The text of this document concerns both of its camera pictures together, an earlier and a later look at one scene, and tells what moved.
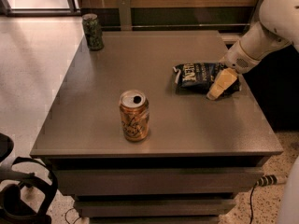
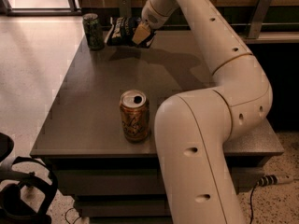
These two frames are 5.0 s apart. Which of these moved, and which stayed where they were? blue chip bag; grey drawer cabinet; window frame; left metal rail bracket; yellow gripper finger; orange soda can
Moved: blue chip bag; yellow gripper finger
Stayed: orange soda can; left metal rail bracket; window frame; grey drawer cabinet
